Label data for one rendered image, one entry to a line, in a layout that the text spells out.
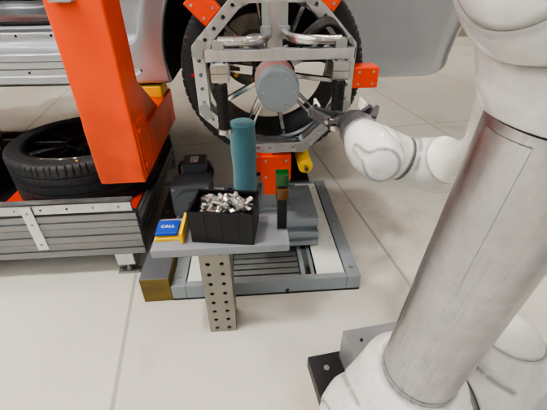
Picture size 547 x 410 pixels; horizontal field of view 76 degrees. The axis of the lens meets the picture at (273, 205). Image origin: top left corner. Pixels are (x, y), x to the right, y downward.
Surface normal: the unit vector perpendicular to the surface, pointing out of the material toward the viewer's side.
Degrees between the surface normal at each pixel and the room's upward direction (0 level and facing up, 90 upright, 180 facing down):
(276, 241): 0
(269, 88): 90
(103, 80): 90
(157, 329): 0
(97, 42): 90
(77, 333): 0
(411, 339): 89
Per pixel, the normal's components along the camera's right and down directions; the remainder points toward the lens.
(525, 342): 0.09, -0.88
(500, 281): -0.33, 0.57
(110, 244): 0.07, 0.55
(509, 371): -0.25, -0.08
